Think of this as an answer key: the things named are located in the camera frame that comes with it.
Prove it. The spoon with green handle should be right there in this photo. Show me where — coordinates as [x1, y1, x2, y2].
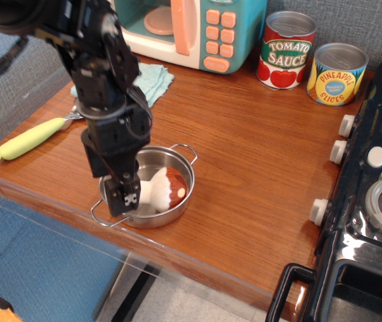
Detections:
[0, 105, 83, 160]

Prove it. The small steel pot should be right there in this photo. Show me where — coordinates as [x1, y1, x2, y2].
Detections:
[91, 144, 198, 229]

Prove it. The black toy stove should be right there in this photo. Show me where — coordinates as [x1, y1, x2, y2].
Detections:
[266, 63, 382, 321]

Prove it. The light blue folded rag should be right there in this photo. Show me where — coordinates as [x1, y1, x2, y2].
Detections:
[70, 62, 174, 111]

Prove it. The tomato sauce can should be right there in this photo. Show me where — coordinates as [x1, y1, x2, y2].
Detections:
[257, 11, 317, 89]

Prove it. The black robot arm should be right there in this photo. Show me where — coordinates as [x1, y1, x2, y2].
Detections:
[0, 1, 152, 216]

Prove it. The white brown toy mushroom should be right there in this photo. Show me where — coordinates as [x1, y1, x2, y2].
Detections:
[140, 167, 188, 213]

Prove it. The teal toy microwave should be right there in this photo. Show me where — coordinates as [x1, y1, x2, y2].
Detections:
[111, 1, 267, 74]

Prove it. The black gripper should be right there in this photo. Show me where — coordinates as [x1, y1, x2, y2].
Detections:
[81, 107, 152, 217]

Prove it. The pineapple slices can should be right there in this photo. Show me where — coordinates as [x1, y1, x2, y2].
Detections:
[307, 43, 369, 107]

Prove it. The orange object at corner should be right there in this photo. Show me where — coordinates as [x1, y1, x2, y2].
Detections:
[0, 309, 23, 322]

